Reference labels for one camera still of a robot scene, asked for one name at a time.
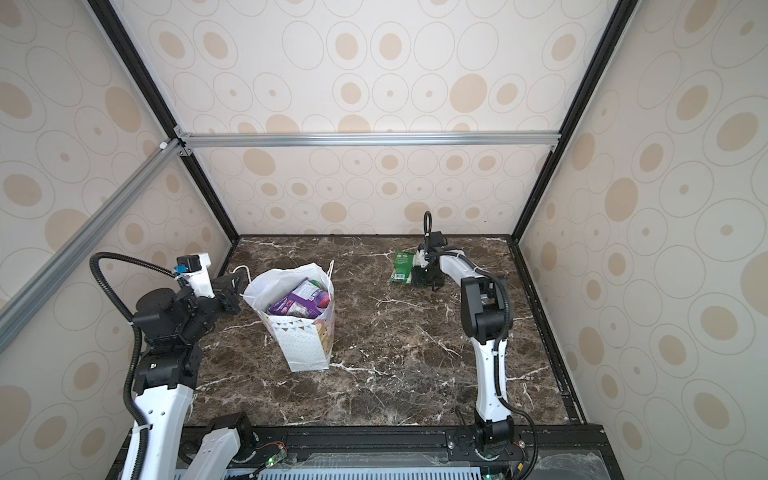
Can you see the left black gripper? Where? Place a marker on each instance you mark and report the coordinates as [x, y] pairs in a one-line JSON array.
[[231, 293]]

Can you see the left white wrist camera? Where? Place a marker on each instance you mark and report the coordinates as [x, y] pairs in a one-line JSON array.
[[192, 271]]

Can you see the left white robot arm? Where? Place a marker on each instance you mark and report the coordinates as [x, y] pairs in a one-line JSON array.
[[162, 385]]

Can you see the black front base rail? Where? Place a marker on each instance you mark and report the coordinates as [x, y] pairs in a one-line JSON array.
[[388, 452]]

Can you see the diagonal aluminium left bar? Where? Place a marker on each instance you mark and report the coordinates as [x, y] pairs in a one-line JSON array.
[[41, 286]]

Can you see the black frame post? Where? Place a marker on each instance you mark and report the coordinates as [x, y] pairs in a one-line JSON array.
[[107, 17], [606, 46]]

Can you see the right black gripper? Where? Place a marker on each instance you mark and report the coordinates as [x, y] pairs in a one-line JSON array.
[[418, 278]]

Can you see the white paper gift bag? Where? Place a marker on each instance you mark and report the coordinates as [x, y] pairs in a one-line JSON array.
[[306, 343]]

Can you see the black left frame post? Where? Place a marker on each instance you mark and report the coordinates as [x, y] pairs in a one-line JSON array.
[[107, 17]]

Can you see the horizontal aluminium back bar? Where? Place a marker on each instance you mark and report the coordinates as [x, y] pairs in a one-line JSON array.
[[369, 139]]

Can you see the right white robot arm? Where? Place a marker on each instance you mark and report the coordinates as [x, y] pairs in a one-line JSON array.
[[486, 318]]

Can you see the small purple snack bag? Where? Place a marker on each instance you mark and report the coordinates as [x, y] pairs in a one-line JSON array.
[[308, 300]]

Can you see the green snack bag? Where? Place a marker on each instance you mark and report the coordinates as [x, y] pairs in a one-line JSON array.
[[402, 267]]

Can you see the black right frame post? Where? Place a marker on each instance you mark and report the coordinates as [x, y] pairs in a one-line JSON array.
[[606, 46]]

